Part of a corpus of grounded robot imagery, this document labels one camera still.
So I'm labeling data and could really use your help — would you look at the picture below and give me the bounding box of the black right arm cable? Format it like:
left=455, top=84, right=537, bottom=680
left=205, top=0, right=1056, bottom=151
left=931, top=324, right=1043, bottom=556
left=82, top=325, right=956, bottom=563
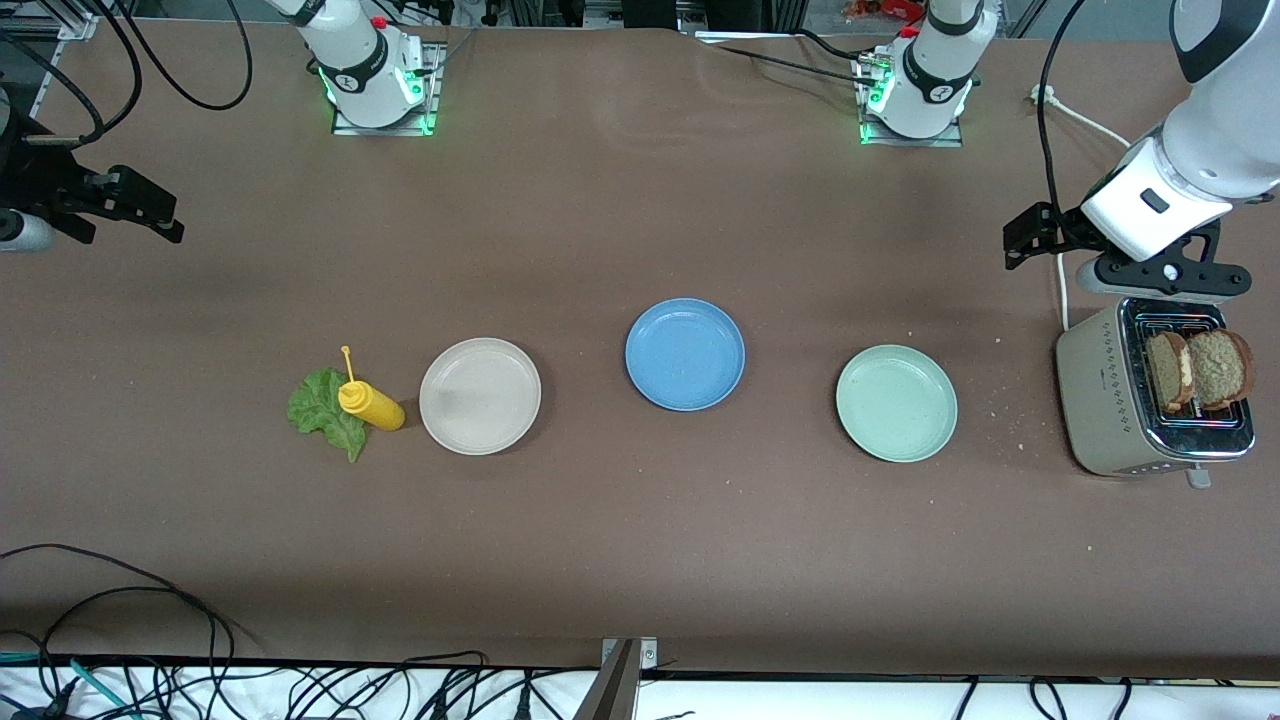
left=0, top=0, right=148, bottom=151
left=118, top=0, right=253, bottom=113

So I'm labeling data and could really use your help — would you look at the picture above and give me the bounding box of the yellow mustard squeeze bottle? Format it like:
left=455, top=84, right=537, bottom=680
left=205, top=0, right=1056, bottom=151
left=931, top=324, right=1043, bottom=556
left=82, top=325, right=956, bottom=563
left=338, top=345, right=407, bottom=433

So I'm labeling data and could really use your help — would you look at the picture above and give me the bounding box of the white toaster power cord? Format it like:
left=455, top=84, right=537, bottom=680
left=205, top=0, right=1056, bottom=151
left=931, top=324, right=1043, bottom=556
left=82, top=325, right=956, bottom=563
left=1030, top=84, right=1136, bottom=331

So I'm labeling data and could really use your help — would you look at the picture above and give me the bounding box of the beige plate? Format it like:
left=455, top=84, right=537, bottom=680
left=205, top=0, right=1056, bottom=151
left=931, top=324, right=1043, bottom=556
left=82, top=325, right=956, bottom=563
left=418, top=337, right=543, bottom=457

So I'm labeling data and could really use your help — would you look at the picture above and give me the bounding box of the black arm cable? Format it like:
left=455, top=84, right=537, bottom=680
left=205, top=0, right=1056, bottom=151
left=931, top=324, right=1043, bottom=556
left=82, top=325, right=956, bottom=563
left=0, top=0, right=148, bottom=151
left=118, top=0, right=253, bottom=113
left=1038, top=0, right=1091, bottom=247

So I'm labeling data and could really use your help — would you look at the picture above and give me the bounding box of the green lettuce leaf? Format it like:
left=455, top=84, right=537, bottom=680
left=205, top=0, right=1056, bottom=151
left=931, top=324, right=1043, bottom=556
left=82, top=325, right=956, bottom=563
left=286, top=367, right=373, bottom=464

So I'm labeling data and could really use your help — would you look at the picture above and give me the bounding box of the brown bread slice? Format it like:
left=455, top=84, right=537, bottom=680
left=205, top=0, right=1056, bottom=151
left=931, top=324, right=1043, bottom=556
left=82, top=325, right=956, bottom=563
left=1145, top=332, right=1196, bottom=414
left=1188, top=328, right=1256, bottom=411

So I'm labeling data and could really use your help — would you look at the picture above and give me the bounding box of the white board strip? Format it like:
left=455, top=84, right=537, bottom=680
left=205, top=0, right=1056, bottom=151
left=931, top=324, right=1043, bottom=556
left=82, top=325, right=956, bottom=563
left=0, top=660, right=1280, bottom=720

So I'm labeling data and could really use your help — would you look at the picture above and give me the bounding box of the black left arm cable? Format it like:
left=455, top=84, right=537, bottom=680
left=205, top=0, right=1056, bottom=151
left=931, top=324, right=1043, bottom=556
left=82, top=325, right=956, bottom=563
left=1038, top=0, right=1091, bottom=247

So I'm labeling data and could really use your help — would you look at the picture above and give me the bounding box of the pale green plate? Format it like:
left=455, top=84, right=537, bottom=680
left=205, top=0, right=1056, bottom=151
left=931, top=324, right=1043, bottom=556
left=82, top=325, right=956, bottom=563
left=835, top=344, right=959, bottom=464

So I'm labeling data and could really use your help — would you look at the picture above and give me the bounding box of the blue plate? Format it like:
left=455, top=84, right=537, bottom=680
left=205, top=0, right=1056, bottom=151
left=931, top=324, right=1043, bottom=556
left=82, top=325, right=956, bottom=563
left=625, top=297, right=747, bottom=413

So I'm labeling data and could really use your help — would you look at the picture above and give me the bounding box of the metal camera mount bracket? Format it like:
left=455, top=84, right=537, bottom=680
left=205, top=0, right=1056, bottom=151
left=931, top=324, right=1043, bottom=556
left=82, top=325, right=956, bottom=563
left=575, top=637, right=661, bottom=720

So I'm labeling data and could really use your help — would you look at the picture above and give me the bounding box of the black base cable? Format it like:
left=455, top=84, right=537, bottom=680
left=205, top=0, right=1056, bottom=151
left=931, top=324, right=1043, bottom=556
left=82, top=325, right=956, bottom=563
left=700, top=30, right=883, bottom=87

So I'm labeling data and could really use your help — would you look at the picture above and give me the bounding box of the beige and chrome toaster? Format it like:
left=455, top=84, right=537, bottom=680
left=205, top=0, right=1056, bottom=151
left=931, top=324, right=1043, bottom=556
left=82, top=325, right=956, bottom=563
left=1055, top=295, right=1258, bottom=491

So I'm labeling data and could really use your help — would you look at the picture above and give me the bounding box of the teal cable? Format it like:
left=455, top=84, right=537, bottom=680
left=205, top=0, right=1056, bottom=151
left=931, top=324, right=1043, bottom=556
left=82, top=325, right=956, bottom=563
left=0, top=650, right=136, bottom=720

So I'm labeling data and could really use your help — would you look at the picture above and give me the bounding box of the black looped cable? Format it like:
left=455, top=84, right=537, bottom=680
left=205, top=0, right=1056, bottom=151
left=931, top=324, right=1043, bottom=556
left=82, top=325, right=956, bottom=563
left=0, top=543, right=238, bottom=666

